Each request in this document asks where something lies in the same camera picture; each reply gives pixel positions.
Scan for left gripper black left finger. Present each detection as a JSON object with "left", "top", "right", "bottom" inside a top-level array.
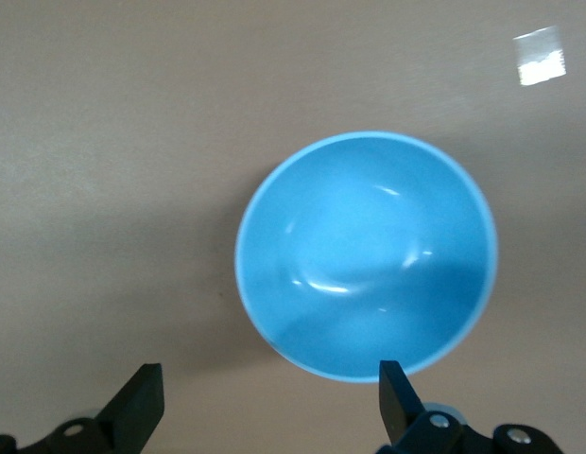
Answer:
[{"left": 0, "top": 362, "right": 165, "bottom": 454}]

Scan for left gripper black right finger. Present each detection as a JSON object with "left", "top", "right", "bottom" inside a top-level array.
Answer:
[{"left": 377, "top": 359, "right": 566, "bottom": 454}]

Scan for blue bowl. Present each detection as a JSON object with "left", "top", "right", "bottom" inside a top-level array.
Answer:
[{"left": 233, "top": 131, "right": 500, "bottom": 383}]

